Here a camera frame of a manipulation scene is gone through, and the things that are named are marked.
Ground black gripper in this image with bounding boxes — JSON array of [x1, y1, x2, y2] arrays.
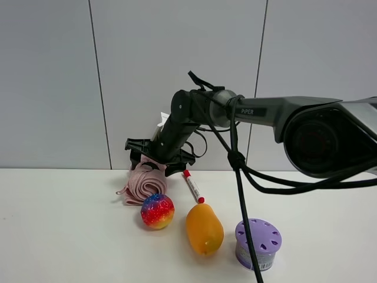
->
[[125, 139, 196, 177]]

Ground pink towel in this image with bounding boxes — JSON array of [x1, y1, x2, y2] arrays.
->
[[116, 155, 167, 206]]

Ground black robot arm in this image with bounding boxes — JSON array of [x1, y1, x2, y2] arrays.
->
[[125, 87, 376, 178]]

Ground rainbow speckled ball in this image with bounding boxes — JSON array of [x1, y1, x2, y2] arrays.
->
[[140, 193, 175, 229]]

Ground red capped white marker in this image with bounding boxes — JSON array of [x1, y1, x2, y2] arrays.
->
[[183, 170, 205, 204]]

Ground orange mango toy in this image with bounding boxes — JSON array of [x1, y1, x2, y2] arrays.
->
[[186, 203, 224, 256]]

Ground purple lidded air freshener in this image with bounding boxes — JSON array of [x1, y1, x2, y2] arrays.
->
[[235, 218, 282, 271]]

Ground black cable bundle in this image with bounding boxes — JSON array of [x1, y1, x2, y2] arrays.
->
[[187, 70, 377, 283]]

